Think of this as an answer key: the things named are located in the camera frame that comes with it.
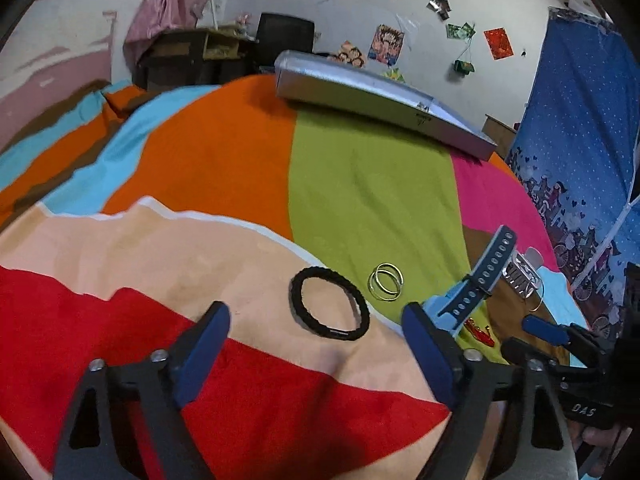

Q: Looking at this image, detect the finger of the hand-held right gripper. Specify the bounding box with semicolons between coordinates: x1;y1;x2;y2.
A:
501;338;563;371
521;314;612;357

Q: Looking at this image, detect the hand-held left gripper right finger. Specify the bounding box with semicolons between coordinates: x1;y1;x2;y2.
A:
401;301;581;480

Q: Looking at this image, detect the black office chair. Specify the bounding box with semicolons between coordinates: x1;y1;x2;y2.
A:
256;12;316;73

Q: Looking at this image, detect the wooden desk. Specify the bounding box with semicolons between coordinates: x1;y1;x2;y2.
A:
132;27;261;92

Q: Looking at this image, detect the wooden cabinet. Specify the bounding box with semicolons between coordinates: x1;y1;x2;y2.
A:
484;114;518;148

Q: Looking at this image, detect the light blue smartwatch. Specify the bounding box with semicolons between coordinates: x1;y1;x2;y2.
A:
421;225;518;337

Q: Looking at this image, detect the black hair tie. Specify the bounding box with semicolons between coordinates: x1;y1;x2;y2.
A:
289;266;371;343

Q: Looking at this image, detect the cartoon fighter poster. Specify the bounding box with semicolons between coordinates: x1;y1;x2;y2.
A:
367;24;405;66

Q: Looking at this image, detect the person's right hand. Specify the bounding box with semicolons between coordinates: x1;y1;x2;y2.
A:
575;425;623;467

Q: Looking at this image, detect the red paper poster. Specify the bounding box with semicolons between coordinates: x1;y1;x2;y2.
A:
483;27;513;61

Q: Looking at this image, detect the blue printed curtain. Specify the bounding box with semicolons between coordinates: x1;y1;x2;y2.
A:
506;6;640;331

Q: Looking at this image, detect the silver metal watch band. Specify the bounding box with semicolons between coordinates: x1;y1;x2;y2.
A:
502;248;543;301

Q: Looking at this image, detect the large silver key ring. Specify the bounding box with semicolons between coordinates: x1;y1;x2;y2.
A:
525;280;547;312

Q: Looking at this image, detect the silver tray box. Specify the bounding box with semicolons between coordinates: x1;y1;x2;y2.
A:
274;50;498;162

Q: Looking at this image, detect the cartoon family poster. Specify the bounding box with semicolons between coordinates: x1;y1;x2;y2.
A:
330;40;366;68

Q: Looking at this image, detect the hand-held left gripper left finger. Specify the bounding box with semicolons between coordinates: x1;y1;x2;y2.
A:
52;301;232;480

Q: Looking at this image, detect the pink curtain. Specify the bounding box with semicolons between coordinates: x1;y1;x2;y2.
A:
122;0;231;58

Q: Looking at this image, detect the red hair clip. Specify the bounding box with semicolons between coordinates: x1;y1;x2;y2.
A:
462;317;496;347

